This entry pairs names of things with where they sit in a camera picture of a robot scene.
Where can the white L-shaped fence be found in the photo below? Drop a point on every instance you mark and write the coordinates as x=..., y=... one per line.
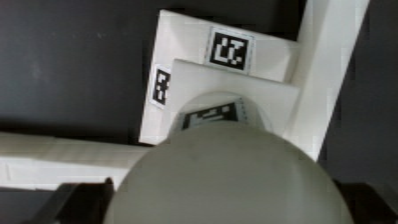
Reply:
x=76, y=46

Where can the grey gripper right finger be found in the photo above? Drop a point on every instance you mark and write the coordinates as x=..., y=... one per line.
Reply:
x=371, y=206

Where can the white lamp bulb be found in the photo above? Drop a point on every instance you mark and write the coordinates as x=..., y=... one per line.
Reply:
x=226, y=176

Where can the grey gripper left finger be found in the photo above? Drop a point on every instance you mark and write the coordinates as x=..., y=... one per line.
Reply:
x=76, y=204

